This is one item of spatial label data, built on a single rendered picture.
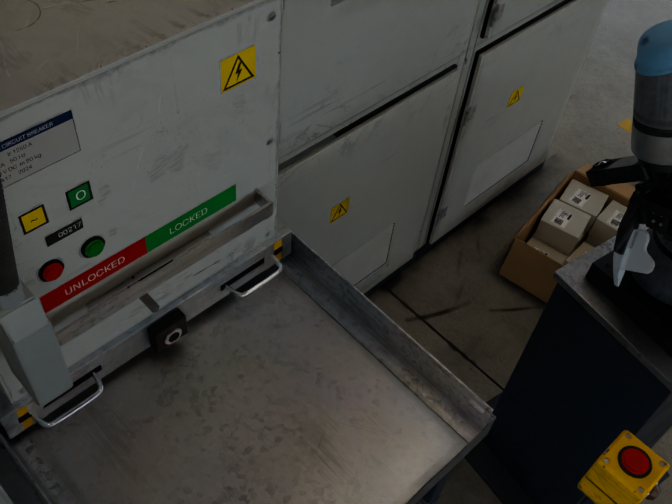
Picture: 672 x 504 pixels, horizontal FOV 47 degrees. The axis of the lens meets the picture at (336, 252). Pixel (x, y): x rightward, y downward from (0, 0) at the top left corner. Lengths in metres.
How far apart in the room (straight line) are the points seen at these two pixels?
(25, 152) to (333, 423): 0.61
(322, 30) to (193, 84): 0.51
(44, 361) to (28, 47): 0.35
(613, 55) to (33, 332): 3.06
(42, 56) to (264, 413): 0.62
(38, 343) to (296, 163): 0.85
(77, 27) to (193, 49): 0.13
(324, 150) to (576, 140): 1.62
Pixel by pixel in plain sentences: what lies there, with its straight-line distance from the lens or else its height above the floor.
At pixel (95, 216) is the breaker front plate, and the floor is 1.19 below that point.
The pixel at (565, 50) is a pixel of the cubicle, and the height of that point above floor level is 0.61.
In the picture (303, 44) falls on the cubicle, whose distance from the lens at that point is 1.43.
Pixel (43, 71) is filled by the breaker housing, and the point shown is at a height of 1.39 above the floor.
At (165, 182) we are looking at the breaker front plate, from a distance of 1.05.
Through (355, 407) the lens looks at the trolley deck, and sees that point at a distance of 1.23.
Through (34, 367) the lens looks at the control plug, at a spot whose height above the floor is 1.14.
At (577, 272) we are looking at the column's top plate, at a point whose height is 0.75.
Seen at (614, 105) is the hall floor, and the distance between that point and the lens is 3.35.
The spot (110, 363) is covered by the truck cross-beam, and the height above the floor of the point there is 0.89.
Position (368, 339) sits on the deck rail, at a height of 0.85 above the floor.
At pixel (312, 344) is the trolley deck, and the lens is 1.28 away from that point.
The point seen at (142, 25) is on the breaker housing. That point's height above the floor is 1.39.
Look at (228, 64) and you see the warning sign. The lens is 1.00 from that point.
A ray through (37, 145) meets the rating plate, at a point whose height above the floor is 1.33.
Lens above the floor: 1.92
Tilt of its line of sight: 50 degrees down
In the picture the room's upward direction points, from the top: 7 degrees clockwise
